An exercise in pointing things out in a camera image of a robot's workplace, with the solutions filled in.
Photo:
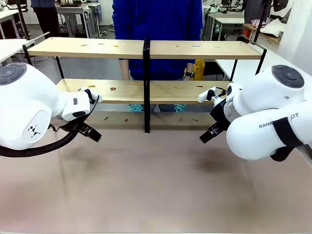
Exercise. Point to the wooden two-tier shelf rack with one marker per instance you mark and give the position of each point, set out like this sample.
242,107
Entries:
147,85

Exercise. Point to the person's right forearm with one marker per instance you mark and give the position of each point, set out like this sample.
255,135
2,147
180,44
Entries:
124,70

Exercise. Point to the white background desk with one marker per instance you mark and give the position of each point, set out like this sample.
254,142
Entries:
225,22

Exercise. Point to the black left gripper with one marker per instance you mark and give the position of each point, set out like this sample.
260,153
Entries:
81,128

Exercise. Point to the grey background work table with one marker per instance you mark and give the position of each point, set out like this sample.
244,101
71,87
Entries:
75,12

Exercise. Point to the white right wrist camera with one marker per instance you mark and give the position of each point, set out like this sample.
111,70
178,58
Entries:
204,95

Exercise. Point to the black wrist watch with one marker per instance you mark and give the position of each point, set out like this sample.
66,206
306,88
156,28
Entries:
189,74

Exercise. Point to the person's left hand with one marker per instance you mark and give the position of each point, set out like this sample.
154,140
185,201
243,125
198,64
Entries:
187,79

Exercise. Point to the yellow plastic object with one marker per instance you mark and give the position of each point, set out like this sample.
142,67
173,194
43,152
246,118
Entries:
199,69

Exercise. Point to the background person dark trousers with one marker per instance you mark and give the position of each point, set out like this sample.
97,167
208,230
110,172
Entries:
46,17

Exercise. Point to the light wooden shelf board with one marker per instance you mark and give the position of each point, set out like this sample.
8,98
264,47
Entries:
122,50
131,93

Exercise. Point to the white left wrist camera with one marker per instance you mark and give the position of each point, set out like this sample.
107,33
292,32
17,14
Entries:
84,90

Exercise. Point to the large white side table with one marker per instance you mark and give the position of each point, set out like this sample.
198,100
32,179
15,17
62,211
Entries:
243,65

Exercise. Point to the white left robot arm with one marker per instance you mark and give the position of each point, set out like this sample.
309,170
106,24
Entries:
26,102

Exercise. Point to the person's left forearm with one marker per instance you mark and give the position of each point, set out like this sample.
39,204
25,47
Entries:
189,67

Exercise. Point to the dark hanging jacket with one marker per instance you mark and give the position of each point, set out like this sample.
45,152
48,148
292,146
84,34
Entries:
258,9

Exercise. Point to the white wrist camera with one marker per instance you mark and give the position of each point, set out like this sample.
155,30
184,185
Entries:
84,90
204,95

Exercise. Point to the person in blue sweater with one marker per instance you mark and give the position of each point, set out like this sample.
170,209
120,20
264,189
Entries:
158,29

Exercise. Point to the black stand pole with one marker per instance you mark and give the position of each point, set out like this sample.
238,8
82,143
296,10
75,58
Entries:
260,22

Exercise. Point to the white crumpled sheet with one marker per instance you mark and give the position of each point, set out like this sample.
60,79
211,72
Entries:
273,28

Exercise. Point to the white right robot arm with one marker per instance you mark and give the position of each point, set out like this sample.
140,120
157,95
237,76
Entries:
268,102

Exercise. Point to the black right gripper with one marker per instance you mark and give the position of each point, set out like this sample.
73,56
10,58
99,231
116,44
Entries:
220,114

